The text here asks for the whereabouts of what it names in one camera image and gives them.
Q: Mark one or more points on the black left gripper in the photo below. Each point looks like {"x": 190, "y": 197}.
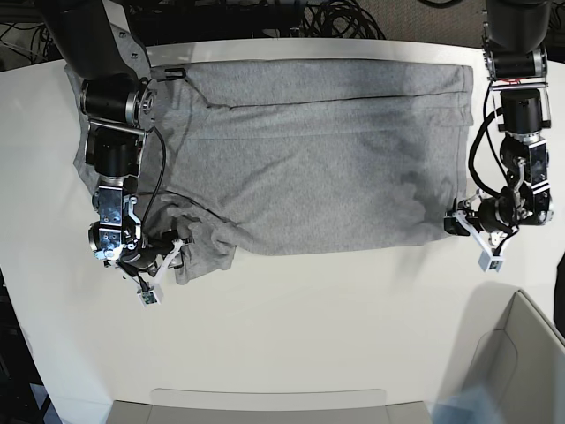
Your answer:
{"x": 493, "y": 215}

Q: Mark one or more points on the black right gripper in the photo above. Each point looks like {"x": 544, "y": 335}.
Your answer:
{"x": 143, "y": 260}

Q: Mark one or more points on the grey T-shirt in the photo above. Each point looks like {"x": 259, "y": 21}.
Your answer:
{"x": 312, "y": 156}

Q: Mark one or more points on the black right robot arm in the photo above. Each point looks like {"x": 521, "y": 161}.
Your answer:
{"x": 116, "y": 97}

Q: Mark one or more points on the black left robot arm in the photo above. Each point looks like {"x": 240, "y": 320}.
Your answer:
{"x": 516, "y": 61}

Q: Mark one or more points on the dark object right edge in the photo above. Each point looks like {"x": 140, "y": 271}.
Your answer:
{"x": 559, "y": 297}

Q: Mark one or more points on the grey bin right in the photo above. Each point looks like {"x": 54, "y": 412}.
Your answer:
{"x": 517, "y": 371}

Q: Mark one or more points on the grey bin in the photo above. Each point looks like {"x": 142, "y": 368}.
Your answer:
{"x": 191, "y": 406}
{"x": 517, "y": 371}

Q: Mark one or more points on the grey bin bottom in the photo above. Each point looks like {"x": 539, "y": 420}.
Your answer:
{"x": 191, "y": 406}

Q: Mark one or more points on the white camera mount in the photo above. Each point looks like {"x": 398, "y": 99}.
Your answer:
{"x": 492, "y": 245}
{"x": 149, "y": 281}

